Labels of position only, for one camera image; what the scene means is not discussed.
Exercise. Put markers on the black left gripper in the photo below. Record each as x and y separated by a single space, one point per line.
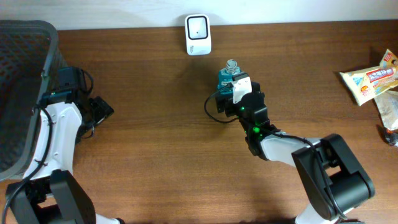
100 109

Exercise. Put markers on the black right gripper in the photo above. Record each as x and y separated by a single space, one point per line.
226 99

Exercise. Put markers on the teal mouthwash bottle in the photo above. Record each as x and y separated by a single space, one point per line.
225 76

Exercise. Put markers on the yellow snack bag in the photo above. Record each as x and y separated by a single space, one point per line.
369 83

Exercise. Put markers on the silver triangular snack packet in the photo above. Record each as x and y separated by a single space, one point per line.
390 137

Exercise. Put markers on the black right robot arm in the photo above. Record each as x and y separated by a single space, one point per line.
334 180

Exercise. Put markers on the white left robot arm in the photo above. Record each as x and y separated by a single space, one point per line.
48 192

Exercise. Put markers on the white barcode scanner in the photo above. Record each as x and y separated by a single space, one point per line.
198 34

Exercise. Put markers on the grey plastic lattice basket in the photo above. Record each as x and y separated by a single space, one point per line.
30 58

